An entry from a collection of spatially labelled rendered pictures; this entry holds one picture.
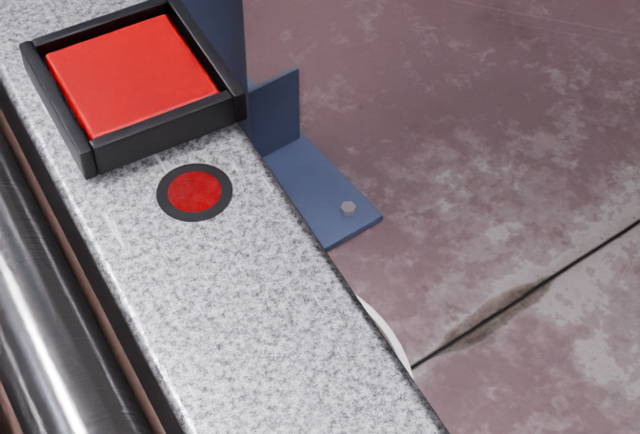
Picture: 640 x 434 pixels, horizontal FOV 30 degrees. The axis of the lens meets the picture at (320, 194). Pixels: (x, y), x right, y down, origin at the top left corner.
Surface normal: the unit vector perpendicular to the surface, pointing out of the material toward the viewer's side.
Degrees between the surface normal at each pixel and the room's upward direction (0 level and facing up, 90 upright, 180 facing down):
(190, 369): 0
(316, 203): 0
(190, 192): 0
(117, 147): 90
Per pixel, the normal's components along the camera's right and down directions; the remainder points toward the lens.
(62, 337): 0.21, -0.71
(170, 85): 0.00, -0.65
